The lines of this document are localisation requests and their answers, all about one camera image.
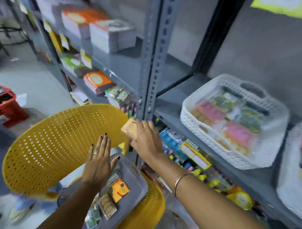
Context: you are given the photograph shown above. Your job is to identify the person's left hand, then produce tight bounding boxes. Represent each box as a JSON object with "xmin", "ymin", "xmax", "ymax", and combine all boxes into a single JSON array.
[{"xmin": 79, "ymin": 132, "xmax": 122, "ymax": 189}]

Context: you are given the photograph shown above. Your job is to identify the person's right hand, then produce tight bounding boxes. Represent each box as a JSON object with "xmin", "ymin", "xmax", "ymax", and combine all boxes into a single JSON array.
[{"xmin": 129, "ymin": 118, "xmax": 165, "ymax": 165}]

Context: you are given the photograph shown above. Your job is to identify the small tan packet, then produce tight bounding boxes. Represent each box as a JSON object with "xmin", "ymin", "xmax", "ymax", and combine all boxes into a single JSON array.
[{"xmin": 120, "ymin": 117, "xmax": 139, "ymax": 140}]

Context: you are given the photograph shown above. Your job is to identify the person's left forearm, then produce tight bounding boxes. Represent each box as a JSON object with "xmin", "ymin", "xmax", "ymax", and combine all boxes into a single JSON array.
[{"xmin": 21, "ymin": 180, "xmax": 107, "ymax": 229}]

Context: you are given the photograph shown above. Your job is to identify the person's right forearm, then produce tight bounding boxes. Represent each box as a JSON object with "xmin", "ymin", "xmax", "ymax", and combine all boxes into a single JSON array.
[{"xmin": 144, "ymin": 149, "xmax": 267, "ymax": 229}]

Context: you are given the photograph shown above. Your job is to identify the orange snack packet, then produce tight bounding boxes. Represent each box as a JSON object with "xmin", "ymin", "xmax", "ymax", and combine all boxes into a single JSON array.
[{"xmin": 109, "ymin": 178, "xmax": 132, "ymax": 203}]

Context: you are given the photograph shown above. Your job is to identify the blue printed packet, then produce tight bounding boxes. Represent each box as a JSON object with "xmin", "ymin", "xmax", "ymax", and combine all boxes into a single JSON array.
[{"xmin": 159, "ymin": 127, "xmax": 187, "ymax": 162}]

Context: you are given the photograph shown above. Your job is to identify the grey plastic tray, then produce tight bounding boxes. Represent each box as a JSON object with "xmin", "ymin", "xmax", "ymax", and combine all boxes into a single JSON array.
[{"xmin": 55, "ymin": 152, "xmax": 150, "ymax": 229}]

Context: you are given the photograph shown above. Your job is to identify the yellow perforated plastic chair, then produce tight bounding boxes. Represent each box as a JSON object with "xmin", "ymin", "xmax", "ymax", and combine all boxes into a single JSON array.
[{"xmin": 0, "ymin": 101, "xmax": 167, "ymax": 229}]

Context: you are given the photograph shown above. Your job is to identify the colourful printed packet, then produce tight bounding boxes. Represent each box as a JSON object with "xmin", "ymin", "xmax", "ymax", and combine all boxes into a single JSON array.
[{"xmin": 104, "ymin": 85, "xmax": 135, "ymax": 110}]

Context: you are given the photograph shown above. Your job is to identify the brown biscuit packet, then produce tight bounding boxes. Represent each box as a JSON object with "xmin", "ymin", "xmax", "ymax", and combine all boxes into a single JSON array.
[{"xmin": 98, "ymin": 192, "xmax": 119, "ymax": 220}]

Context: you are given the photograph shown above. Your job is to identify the yellow shelf price label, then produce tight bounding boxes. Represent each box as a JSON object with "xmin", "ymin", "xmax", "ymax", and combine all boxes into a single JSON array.
[{"xmin": 179, "ymin": 140, "xmax": 212, "ymax": 171}]

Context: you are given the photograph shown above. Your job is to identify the grey metal shelf rack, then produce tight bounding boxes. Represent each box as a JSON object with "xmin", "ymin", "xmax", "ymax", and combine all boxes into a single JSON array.
[{"xmin": 19, "ymin": 0, "xmax": 302, "ymax": 229}]

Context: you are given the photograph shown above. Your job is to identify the green printed packet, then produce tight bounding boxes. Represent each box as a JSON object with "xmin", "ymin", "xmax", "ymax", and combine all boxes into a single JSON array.
[{"xmin": 84, "ymin": 207, "xmax": 102, "ymax": 229}]

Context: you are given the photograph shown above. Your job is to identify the small orange cover book stack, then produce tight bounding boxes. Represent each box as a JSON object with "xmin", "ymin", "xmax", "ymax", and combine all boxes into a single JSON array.
[{"xmin": 83, "ymin": 70, "xmax": 117, "ymax": 96}]

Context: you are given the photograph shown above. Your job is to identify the gold bangle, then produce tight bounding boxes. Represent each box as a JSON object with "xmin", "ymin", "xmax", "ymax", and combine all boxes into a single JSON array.
[{"xmin": 172, "ymin": 172, "xmax": 193, "ymax": 198}]

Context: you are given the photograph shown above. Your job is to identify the pile of packets in basket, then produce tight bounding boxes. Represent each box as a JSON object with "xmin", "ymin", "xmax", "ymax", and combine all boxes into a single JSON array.
[{"xmin": 189, "ymin": 84, "xmax": 273, "ymax": 160}]

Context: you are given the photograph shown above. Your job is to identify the stack of green cover books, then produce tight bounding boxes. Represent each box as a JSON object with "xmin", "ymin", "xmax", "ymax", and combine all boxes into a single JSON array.
[{"xmin": 61, "ymin": 54, "xmax": 90, "ymax": 78}]

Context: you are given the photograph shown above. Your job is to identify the small yellow shelf tag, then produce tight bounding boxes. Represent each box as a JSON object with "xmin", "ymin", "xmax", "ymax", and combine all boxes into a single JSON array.
[
  {"xmin": 79, "ymin": 48, "xmax": 93, "ymax": 70},
  {"xmin": 60, "ymin": 34, "xmax": 70, "ymax": 51}
]

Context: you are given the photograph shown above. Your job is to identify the red plastic crate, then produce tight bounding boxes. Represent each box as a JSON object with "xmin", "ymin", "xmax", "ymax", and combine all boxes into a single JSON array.
[{"xmin": 0, "ymin": 85, "xmax": 30, "ymax": 129}]

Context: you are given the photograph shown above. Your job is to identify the stack of white books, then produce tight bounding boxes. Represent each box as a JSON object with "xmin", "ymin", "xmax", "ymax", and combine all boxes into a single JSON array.
[{"xmin": 89, "ymin": 17, "xmax": 138, "ymax": 55}]

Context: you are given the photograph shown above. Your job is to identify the yellow snack packet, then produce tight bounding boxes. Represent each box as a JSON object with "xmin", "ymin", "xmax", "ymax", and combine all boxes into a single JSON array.
[{"xmin": 226, "ymin": 186, "xmax": 254, "ymax": 212}]

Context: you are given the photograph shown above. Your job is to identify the stack of orange cover books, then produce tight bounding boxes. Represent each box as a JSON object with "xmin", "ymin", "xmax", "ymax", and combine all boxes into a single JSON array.
[{"xmin": 61, "ymin": 6, "xmax": 111, "ymax": 49}]

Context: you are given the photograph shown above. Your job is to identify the white woven plastic basket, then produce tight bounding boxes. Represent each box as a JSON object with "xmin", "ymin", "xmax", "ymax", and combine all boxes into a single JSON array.
[
  {"xmin": 178, "ymin": 71, "xmax": 293, "ymax": 173},
  {"xmin": 273, "ymin": 118, "xmax": 302, "ymax": 229}
]

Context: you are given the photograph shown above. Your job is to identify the black metal stand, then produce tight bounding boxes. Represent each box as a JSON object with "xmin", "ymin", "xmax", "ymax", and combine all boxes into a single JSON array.
[{"xmin": 0, "ymin": 18, "xmax": 37, "ymax": 64}]

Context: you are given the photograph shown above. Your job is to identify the yellow bordered paper sign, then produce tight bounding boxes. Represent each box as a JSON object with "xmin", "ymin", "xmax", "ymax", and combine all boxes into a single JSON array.
[{"xmin": 250, "ymin": 0, "xmax": 302, "ymax": 22}]

